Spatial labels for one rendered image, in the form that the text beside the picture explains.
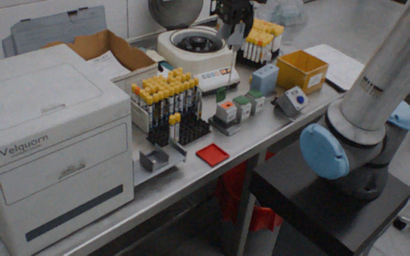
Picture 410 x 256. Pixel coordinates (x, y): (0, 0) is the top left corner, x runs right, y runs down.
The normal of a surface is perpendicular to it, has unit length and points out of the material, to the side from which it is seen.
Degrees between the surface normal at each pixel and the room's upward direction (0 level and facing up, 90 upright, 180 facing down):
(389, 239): 0
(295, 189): 4
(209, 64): 90
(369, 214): 4
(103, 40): 89
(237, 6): 90
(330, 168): 97
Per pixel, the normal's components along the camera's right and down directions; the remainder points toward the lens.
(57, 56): 0.08, -0.80
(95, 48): 0.67, 0.46
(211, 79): 0.31, -0.50
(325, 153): -0.84, 0.36
